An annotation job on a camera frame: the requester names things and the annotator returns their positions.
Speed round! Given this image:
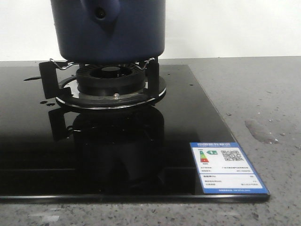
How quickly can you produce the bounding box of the blue pot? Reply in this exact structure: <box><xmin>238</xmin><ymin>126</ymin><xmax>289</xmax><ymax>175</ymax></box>
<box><xmin>50</xmin><ymin>0</ymin><xmax>166</xmax><ymax>64</ymax></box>

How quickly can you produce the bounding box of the right black pot support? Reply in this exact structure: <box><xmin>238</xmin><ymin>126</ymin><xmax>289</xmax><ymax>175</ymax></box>
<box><xmin>39</xmin><ymin>58</ymin><xmax>160</xmax><ymax>99</ymax></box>

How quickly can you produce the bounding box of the black glass gas stove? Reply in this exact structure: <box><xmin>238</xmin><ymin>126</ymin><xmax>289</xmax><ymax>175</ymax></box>
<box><xmin>0</xmin><ymin>65</ymin><xmax>270</xmax><ymax>203</ymax></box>

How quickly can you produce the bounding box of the blue energy label sticker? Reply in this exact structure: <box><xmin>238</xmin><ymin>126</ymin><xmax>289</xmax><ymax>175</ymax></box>
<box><xmin>190</xmin><ymin>142</ymin><xmax>269</xmax><ymax>194</ymax></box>

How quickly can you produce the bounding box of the right gas burner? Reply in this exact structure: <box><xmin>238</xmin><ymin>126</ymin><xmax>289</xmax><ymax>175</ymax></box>
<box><xmin>56</xmin><ymin>64</ymin><xmax>166</xmax><ymax>110</ymax></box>

